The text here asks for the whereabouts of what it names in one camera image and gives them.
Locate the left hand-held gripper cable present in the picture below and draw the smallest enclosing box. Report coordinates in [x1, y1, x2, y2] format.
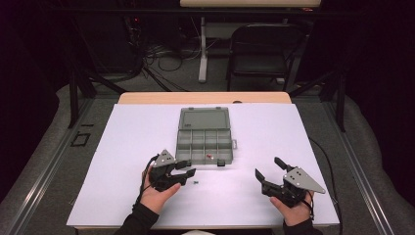
[131, 155, 160, 210]

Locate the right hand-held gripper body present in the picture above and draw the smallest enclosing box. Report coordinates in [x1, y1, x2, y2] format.
[276, 166, 327, 209]

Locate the white-legged desk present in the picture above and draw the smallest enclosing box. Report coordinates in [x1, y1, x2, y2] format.
[179, 0, 322, 83]

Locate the long black cable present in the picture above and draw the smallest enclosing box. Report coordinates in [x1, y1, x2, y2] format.
[307, 137, 344, 235]

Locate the black folding chair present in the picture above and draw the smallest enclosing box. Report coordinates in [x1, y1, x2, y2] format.
[225, 23, 309, 92]

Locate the bundle of floor cables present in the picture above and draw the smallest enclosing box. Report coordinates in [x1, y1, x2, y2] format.
[140, 42, 204, 92]

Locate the right hand-held gripper cable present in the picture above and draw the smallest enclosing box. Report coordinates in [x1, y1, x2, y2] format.
[300, 192, 316, 221]

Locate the metal floor rail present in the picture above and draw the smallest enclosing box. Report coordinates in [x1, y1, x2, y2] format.
[4, 98, 96, 235]
[322, 101, 395, 235]

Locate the person's left hand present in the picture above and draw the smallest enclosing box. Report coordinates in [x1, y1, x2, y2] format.
[140, 167, 182, 214]

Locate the white table cover board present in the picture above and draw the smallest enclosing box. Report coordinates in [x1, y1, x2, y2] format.
[66, 103, 341, 228]

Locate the hand-held gripper cable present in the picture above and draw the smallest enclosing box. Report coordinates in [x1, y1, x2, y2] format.
[131, 155, 160, 210]
[300, 192, 316, 221]

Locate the grey plastic compartment box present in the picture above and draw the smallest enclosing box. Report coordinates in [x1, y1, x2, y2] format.
[174, 107, 238, 167]

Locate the black metal frame stand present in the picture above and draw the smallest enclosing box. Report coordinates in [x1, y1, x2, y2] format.
[67, 65, 126, 129]
[288, 70, 346, 133]

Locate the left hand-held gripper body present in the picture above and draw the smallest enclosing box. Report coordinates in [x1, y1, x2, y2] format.
[149, 149, 180, 192]

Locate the light wooden table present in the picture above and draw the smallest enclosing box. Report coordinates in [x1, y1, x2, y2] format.
[116, 91, 293, 105]

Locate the person's right hand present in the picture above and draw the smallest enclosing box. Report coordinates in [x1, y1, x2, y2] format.
[269, 192, 315, 226]

